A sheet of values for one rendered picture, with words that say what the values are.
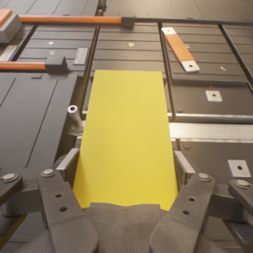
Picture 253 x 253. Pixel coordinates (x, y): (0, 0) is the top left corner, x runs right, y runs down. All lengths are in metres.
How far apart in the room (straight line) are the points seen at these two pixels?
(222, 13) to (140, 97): 0.44
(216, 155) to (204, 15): 0.38
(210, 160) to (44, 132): 0.22
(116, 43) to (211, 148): 0.27
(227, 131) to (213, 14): 0.34
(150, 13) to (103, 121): 0.40
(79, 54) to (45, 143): 0.20
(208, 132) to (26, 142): 0.25
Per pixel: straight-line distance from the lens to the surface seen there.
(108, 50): 0.39
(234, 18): 0.57
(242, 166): 0.28
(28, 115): 0.29
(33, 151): 0.25
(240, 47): 0.47
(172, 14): 0.53
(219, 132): 0.31
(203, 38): 0.47
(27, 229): 0.23
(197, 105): 0.31
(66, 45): 0.42
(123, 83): 0.18
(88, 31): 0.46
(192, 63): 0.37
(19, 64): 0.37
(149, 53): 0.38
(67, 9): 0.55
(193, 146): 0.26
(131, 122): 0.15
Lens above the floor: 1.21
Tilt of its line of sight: 55 degrees down
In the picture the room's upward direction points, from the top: 1 degrees clockwise
